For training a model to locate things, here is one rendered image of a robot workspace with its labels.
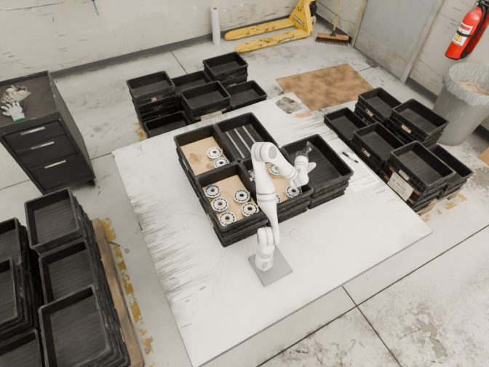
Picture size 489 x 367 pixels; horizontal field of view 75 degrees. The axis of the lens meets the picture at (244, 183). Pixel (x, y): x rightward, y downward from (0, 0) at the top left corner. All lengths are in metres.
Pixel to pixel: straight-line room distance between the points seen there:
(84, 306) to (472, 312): 2.67
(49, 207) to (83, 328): 0.95
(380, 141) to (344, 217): 1.23
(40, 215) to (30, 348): 0.85
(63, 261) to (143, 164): 0.84
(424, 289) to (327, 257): 1.15
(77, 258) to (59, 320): 0.45
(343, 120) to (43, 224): 2.79
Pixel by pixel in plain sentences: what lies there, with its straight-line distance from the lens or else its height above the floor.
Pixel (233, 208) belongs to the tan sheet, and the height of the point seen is 0.83.
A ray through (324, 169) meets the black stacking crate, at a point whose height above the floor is 0.83.
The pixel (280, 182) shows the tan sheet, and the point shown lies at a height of 0.83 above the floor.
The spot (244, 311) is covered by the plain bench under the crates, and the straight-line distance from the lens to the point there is 1.79.
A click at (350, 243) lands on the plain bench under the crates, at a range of 2.05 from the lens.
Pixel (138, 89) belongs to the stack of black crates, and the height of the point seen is 0.49.
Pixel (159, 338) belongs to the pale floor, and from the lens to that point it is 2.54.
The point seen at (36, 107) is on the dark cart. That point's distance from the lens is 2.94.
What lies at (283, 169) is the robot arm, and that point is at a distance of 1.56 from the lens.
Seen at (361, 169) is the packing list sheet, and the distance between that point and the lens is 2.44.
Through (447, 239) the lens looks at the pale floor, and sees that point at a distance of 3.27.
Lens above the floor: 2.42
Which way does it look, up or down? 52 degrees down
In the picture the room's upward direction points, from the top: 1 degrees clockwise
